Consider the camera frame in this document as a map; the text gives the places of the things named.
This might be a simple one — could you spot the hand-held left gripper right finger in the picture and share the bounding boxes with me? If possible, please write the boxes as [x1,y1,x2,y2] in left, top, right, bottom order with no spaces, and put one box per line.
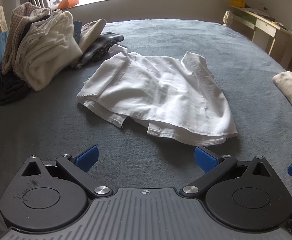
[180,146,274,198]

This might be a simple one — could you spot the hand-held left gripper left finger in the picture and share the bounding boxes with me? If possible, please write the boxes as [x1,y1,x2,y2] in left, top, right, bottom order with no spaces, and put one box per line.
[22,145,113,200]

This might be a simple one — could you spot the white button-up shirt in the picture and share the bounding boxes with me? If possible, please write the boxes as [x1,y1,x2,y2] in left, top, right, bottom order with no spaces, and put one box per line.
[76,44,238,147]

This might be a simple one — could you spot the pile of folded clothes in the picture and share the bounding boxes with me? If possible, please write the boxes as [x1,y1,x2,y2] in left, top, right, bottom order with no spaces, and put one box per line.
[14,9,83,92]

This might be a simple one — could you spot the black garment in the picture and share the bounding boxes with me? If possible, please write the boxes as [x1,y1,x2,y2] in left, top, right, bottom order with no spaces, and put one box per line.
[0,73,32,107]

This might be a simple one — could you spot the khaki garment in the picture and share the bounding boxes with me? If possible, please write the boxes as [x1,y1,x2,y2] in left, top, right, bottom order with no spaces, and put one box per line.
[77,19,107,53]

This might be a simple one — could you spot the blue jeans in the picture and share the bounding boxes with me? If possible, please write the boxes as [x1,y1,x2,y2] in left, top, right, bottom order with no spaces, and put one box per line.
[73,20,83,43]

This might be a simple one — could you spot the grey bed blanket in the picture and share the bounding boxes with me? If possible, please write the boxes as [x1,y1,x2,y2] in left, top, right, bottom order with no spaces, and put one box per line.
[0,19,292,240]

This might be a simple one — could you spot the carved bedpost finial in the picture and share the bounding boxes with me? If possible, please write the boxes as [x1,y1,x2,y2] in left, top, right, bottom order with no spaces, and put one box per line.
[222,10,234,27]

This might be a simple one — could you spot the cream wooden desk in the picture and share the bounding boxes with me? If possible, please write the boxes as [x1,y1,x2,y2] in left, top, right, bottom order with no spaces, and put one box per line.
[226,4,292,70]

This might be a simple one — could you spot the beige checkered garment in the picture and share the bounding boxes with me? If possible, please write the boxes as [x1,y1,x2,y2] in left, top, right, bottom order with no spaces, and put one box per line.
[1,2,52,76]

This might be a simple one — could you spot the orange bag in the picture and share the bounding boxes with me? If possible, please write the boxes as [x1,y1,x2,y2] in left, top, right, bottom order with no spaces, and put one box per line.
[57,0,81,9]

